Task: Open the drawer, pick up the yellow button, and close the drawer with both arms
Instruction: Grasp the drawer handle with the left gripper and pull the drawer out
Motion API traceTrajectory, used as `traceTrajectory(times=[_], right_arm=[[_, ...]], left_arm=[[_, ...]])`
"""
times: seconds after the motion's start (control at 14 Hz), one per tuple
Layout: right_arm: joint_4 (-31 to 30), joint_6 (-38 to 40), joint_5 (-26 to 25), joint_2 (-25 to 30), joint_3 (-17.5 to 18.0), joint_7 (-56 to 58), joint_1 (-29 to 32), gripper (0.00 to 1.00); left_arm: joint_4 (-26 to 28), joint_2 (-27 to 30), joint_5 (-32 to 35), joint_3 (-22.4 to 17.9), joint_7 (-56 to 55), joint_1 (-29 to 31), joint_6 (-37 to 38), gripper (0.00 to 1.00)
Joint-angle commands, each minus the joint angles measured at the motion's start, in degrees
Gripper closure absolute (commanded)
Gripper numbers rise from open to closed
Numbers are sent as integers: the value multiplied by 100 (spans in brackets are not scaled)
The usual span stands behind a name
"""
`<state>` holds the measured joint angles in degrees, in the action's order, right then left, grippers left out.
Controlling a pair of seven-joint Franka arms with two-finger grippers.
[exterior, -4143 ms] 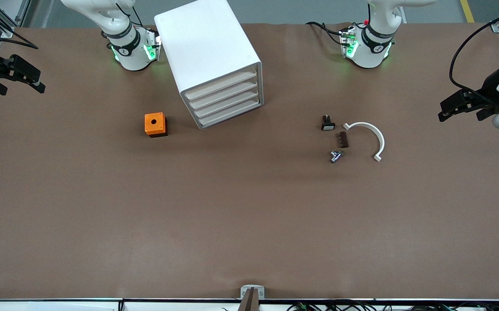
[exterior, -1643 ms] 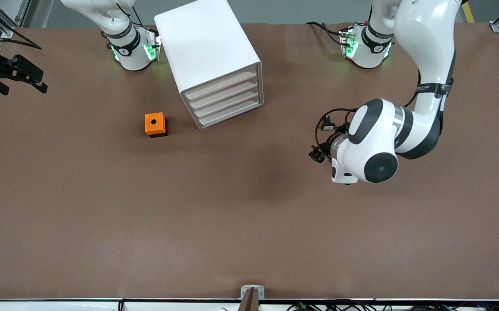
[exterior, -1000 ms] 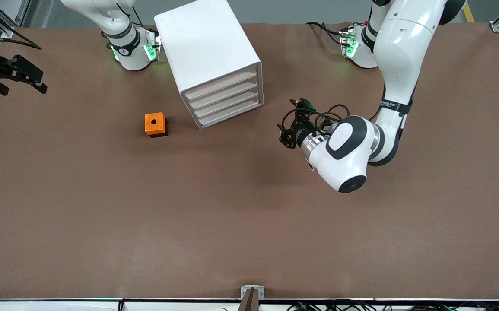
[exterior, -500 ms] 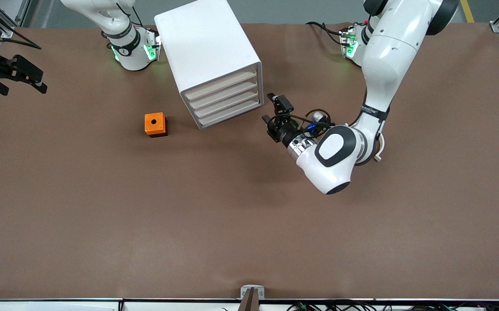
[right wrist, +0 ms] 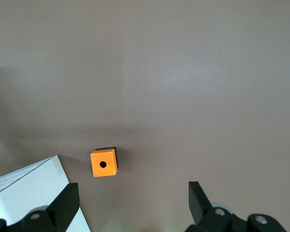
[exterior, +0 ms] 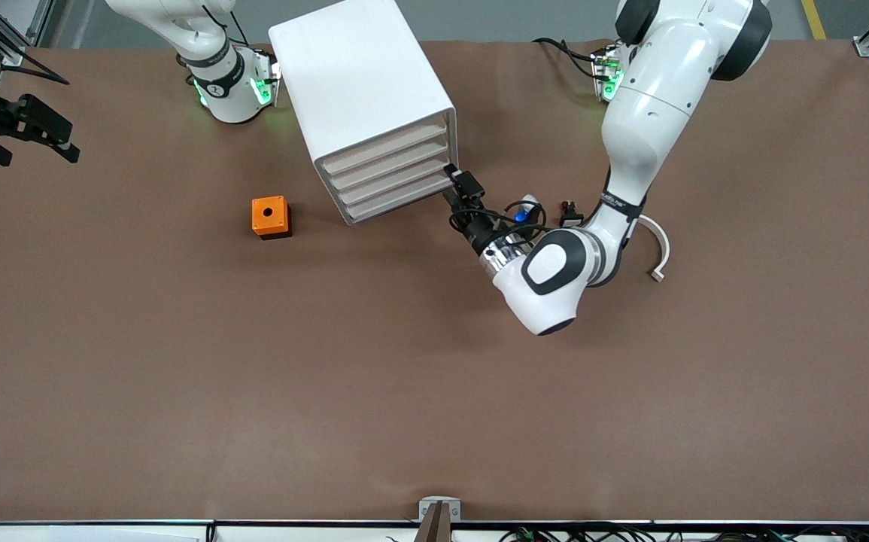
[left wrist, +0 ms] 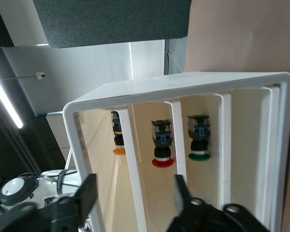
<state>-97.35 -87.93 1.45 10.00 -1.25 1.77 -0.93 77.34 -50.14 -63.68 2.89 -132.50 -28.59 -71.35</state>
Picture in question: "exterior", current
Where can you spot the white table edge rail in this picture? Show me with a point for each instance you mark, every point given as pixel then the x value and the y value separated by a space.
pixel 103 533

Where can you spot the brown table cover sheet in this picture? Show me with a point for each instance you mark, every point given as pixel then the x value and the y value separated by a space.
pixel 434 376

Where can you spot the white curved plastic clamp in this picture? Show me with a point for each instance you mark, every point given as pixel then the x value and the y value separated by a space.
pixel 657 275

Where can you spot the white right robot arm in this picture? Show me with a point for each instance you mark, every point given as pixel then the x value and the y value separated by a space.
pixel 235 105

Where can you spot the small black white-faced switch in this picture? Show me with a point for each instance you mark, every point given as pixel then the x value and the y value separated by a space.
pixel 571 220

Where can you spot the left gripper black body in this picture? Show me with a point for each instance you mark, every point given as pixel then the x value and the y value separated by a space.
pixel 470 226

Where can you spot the orange black button enclosure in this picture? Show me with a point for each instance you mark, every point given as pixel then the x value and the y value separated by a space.
pixel 259 222

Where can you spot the white drawer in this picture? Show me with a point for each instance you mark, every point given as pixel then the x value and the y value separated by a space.
pixel 385 151
pixel 393 181
pixel 398 195
pixel 389 166

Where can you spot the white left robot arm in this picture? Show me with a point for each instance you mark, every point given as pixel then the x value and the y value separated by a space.
pixel 652 90

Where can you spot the white drawer cabinet housing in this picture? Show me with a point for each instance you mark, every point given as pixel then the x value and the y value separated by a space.
pixel 359 75

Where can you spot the grey metal edge bracket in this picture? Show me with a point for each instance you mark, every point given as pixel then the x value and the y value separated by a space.
pixel 453 508

